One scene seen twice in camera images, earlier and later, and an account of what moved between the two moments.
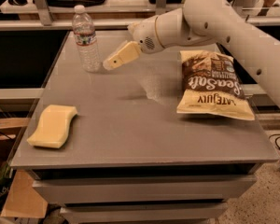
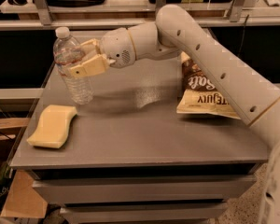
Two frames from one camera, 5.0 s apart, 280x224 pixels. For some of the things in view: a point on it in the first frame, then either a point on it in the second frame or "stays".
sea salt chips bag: (211, 86) stays
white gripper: (145, 36) -> (117, 48)
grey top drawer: (165, 189) stays
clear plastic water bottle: (85, 38) -> (67, 50)
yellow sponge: (53, 126) stays
